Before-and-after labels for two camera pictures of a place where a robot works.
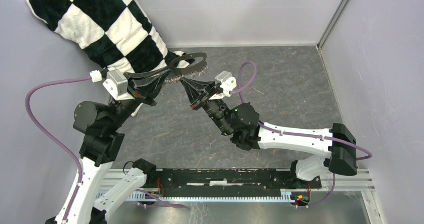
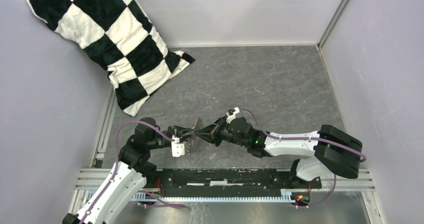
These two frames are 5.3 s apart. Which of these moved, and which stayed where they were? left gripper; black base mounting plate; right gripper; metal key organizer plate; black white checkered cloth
Moved: right gripper; metal key organizer plate; left gripper
Stayed: black white checkered cloth; black base mounting plate
